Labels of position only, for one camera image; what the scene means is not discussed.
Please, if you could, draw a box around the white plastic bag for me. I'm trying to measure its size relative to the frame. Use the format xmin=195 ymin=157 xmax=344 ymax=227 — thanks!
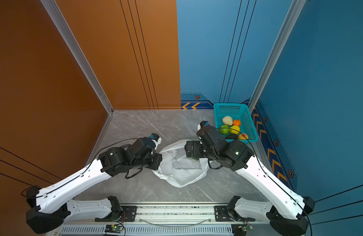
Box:
xmin=153 ymin=139 xmax=209 ymax=188

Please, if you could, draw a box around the green apple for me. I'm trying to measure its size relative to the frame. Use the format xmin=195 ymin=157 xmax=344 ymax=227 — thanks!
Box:
xmin=218 ymin=125 xmax=231 ymax=136

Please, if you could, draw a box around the dark avocado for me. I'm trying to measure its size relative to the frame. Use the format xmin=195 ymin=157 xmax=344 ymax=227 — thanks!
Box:
xmin=226 ymin=133 xmax=238 ymax=140

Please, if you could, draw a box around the beige round fruit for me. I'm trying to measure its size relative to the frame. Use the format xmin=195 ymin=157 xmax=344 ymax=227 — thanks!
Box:
xmin=222 ymin=116 xmax=234 ymax=126

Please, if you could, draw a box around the yellow fruit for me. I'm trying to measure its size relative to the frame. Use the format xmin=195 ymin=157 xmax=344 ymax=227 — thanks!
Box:
xmin=230 ymin=125 xmax=240 ymax=135

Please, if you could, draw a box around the red yellow peach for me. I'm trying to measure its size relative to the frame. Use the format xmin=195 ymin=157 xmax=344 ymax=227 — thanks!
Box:
xmin=238 ymin=133 xmax=249 ymax=140

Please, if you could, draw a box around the orange tangerine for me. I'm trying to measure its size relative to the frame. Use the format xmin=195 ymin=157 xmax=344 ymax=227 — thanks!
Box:
xmin=233 ymin=120 xmax=241 ymax=126

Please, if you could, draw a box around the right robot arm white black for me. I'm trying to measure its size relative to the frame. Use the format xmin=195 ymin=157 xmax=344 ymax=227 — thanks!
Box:
xmin=184 ymin=140 xmax=315 ymax=236

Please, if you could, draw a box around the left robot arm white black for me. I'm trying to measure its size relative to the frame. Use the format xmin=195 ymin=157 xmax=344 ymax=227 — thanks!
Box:
xmin=25 ymin=133 xmax=162 ymax=234

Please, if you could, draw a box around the teal plastic basket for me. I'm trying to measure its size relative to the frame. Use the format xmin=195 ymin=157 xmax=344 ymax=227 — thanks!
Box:
xmin=213 ymin=103 xmax=258 ymax=143

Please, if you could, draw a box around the green circuit board left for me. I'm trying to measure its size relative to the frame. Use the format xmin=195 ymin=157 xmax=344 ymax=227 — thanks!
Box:
xmin=104 ymin=224 xmax=125 ymax=236

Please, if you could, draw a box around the green circuit board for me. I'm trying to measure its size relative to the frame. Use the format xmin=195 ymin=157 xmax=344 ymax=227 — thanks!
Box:
xmin=104 ymin=224 xmax=125 ymax=236
xmin=238 ymin=224 xmax=253 ymax=236

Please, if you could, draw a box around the green circuit board right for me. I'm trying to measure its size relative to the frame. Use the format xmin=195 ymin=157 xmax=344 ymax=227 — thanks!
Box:
xmin=238 ymin=224 xmax=253 ymax=236

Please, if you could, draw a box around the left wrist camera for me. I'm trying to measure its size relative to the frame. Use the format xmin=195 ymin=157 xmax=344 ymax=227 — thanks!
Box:
xmin=149 ymin=133 xmax=162 ymax=145

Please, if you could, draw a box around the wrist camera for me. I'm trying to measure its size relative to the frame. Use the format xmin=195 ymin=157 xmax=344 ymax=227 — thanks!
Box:
xmin=149 ymin=133 xmax=162 ymax=145
xmin=198 ymin=121 xmax=211 ymax=132

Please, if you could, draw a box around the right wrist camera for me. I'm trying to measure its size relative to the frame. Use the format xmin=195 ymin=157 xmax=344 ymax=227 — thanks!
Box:
xmin=198 ymin=121 xmax=211 ymax=132

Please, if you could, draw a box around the aluminium corner post left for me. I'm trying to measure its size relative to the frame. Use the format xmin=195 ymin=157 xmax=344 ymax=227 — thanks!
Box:
xmin=40 ymin=0 xmax=114 ymax=115

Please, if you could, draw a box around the aluminium corner post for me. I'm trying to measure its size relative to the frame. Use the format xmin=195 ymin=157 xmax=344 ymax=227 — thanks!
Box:
xmin=248 ymin=0 xmax=306 ymax=113
xmin=40 ymin=0 xmax=114 ymax=115

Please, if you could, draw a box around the aluminium corner post right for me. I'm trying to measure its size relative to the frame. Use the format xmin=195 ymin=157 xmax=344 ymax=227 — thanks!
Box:
xmin=248 ymin=0 xmax=306 ymax=113

